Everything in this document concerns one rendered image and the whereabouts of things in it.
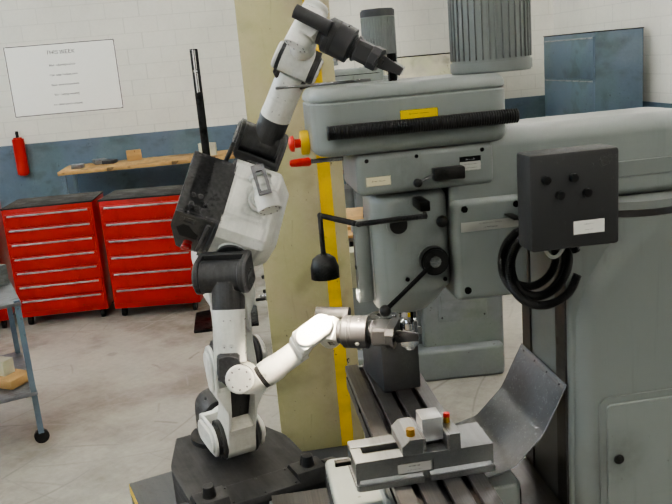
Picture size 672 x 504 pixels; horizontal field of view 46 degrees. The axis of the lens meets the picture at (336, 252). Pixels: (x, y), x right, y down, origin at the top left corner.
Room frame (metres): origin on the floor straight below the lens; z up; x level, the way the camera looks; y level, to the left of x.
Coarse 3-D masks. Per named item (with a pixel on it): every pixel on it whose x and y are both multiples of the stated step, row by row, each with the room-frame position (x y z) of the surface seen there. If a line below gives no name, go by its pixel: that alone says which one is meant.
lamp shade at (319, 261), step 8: (320, 256) 1.91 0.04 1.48; (328, 256) 1.91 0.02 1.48; (312, 264) 1.91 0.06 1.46; (320, 264) 1.89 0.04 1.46; (328, 264) 1.89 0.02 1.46; (336, 264) 1.91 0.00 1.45; (312, 272) 1.90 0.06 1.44; (320, 272) 1.89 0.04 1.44; (328, 272) 1.89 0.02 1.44; (336, 272) 1.90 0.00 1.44; (320, 280) 1.89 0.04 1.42; (328, 280) 1.88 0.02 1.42
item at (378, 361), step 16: (368, 352) 2.40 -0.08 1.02; (384, 352) 2.26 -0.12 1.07; (400, 352) 2.27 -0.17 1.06; (416, 352) 2.28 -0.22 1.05; (368, 368) 2.41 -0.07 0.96; (384, 368) 2.26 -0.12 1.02; (400, 368) 2.27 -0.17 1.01; (416, 368) 2.28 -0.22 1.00; (384, 384) 2.25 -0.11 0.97; (400, 384) 2.27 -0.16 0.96; (416, 384) 2.28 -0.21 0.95
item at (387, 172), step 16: (464, 144) 1.88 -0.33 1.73; (480, 144) 1.88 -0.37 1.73; (352, 160) 1.89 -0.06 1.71; (368, 160) 1.84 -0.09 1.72; (384, 160) 1.84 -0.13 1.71; (400, 160) 1.85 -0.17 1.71; (416, 160) 1.85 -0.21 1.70; (432, 160) 1.86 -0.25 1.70; (448, 160) 1.86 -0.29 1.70; (464, 160) 1.87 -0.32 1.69; (480, 160) 1.87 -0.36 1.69; (352, 176) 1.91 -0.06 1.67; (368, 176) 1.84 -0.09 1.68; (384, 176) 1.84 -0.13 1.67; (400, 176) 1.85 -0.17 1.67; (416, 176) 1.85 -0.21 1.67; (480, 176) 1.87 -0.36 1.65; (368, 192) 1.84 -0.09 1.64; (384, 192) 1.85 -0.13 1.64
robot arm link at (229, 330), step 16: (224, 320) 2.01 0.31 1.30; (240, 320) 2.02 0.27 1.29; (224, 336) 1.99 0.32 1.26; (240, 336) 2.01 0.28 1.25; (224, 352) 1.98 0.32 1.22; (240, 352) 1.99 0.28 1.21; (224, 368) 1.96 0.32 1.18; (240, 368) 1.95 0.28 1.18; (224, 384) 1.95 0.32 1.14; (240, 384) 1.94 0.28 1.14
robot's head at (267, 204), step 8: (264, 184) 2.11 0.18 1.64; (256, 192) 2.11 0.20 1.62; (272, 192) 2.10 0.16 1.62; (256, 200) 2.10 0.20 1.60; (264, 200) 2.08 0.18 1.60; (272, 200) 2.08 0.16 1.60; (256, 208) 2.15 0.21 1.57; (264, 208) 2.07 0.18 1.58; (272, 208) 2.09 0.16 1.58; (280, 208) 2.11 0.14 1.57
